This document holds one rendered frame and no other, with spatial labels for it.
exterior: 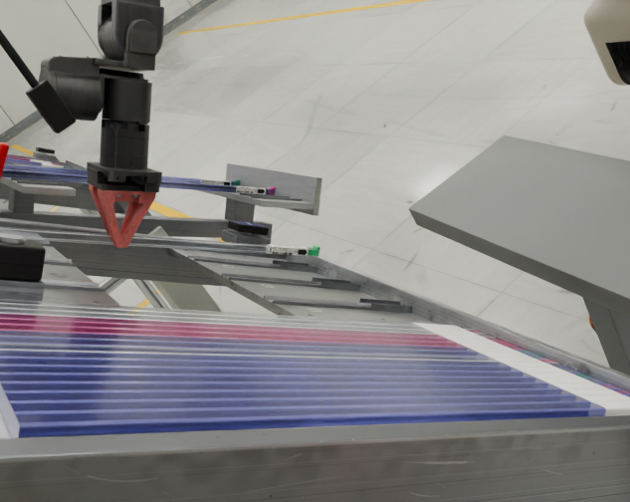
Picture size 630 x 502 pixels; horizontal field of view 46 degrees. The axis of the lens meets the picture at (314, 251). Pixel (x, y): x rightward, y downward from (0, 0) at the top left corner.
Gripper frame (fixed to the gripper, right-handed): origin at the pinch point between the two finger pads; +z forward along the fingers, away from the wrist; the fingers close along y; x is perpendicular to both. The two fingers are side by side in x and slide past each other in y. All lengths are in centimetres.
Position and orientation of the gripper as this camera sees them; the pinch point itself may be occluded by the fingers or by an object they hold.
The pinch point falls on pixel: (119, 240)
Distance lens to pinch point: 95.6
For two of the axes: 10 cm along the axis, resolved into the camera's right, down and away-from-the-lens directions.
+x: 8.5, -0.1, 5.3
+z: -0.9, 9.8, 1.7
